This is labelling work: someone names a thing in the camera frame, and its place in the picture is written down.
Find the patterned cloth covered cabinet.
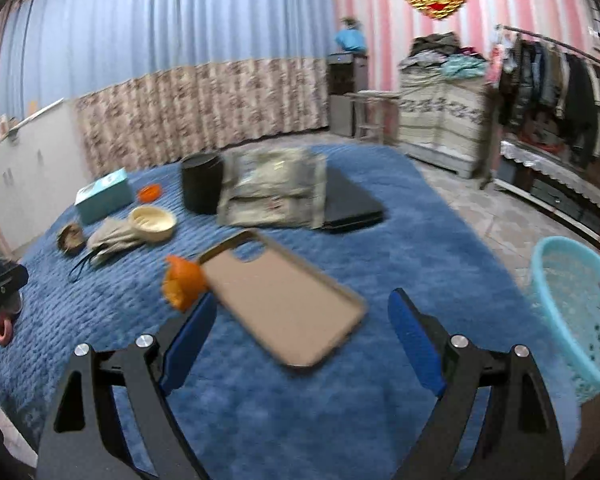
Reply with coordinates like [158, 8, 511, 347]
[396, 66, 492, 179]

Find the pink round object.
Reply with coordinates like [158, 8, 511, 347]
[0, 311, 14, 347]

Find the black laptop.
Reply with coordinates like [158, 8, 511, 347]
[322, 167, 385, 233]

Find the teal tissue box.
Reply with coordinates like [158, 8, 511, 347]
[74, 168, 134, 224]

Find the blue and floral curtain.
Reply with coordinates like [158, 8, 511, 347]
[0, 0, 335, 174]

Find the beige phone case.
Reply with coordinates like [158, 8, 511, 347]
[198, 230, 367, 368]

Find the small brown wad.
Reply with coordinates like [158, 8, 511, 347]
[57, 222, 86, 257]

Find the small orange peel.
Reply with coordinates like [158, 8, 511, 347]
[136, 183, 162, 204]

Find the light blue plastic basket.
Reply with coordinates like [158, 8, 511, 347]
[528, 236, 600, 403]

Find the black cylindrical canister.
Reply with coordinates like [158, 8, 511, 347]
[180, 153, 224, 214]

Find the cream plastic bowl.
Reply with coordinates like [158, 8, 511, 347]
[128, 205, 178, 244]

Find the low shelf with lace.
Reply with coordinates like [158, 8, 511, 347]
[492, 139, 600, 248]

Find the pile of clothes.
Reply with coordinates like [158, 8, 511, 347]
[399, 32, 488, 79]

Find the orange peel piece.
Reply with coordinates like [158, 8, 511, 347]
[161, 255, 209, 312]

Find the green grey foil packaging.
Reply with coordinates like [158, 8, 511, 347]
[216, 148, 327, 229]

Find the blue quilted blanket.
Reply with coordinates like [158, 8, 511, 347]
[0, 144, 581, 479]

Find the clothes rack with garments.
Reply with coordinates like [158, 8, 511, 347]
[486, 24, 600, 188]

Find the blue cloth covered bottle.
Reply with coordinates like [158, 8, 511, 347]
[335, 28, 367, 54]

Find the white cabinet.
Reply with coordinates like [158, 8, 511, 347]
[0, 100, 94, 256]

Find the small white table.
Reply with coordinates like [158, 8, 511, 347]
[347, 90, 401, 146]

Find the black water dispenser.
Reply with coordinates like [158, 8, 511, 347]
[327, 52, 368, 138]

